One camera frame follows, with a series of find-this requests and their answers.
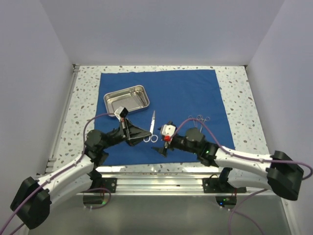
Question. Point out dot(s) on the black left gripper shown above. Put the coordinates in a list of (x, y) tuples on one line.
[(130, 133)]

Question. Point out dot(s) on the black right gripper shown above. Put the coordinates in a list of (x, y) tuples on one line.
[(162, 151)]

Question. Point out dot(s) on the steel straight surgical scissors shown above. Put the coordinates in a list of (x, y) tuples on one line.
[(152, 138)]

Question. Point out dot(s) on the stainless steel instrument tray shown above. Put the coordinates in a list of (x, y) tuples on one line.
[(114, 100)]

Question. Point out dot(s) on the steel surgical forceps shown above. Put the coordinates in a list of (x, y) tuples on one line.
[(194, 120)]

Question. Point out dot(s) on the blue surgical cloth wrap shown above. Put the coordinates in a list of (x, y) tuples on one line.
[(174, 96)]

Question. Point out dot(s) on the steel tweezers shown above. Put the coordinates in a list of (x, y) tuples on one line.
[(138, 99)]

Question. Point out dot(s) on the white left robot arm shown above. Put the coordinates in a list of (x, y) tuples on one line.
[(36, 197)]

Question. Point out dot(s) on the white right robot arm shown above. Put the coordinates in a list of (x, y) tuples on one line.
[(276, 172)]

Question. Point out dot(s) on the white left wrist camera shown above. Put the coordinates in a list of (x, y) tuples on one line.
[(121, 112)]

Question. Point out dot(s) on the aluminium front rail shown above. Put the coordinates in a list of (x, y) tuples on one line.
[(149, 184)]

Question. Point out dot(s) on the aluminium rail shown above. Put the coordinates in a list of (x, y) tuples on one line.
[(149, 184), (52, 155)]

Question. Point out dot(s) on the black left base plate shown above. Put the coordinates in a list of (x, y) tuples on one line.
[(108, 183)]

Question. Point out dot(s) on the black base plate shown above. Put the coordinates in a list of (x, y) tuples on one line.
[(108, 183), (214, 184)]

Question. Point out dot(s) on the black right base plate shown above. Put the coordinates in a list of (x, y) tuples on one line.
[(214, 184)]

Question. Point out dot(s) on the aluminium left side rail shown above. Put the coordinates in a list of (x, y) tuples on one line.
[(52, 155)]

